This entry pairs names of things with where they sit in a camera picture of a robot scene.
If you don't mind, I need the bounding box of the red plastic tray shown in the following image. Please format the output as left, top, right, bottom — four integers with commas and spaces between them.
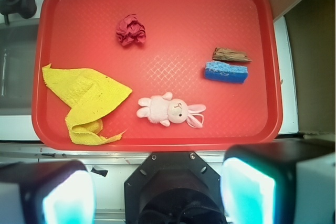
32, 0, 282, 152

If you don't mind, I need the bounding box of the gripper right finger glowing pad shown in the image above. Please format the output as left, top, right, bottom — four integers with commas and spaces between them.
220, 139, 335, 223

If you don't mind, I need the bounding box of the blue sponge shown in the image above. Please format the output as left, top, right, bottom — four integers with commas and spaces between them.
204, 61, 248, 84

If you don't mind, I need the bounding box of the pink plush bunny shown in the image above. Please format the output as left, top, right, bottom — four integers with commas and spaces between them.
136, 92, 206, 129

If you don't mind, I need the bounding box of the crumpled red paper ball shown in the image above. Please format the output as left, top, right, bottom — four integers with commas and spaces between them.
115, 14, 146, 46

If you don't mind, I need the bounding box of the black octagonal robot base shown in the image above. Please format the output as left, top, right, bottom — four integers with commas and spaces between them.
124, 152, 227, 223

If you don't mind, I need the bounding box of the brown wood piece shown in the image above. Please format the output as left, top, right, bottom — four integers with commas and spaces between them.
212, 47, 252, 62

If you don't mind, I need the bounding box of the metal sink basin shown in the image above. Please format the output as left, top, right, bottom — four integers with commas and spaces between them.
1, 21, 38, 116

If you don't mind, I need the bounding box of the black faucet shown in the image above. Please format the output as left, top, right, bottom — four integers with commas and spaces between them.
1, 0, 37, 26

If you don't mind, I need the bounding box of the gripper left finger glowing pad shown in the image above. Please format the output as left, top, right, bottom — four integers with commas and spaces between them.
1, 161, 96, 223

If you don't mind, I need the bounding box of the yellow cloth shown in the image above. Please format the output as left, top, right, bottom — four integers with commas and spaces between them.
41, 64, 132, 146

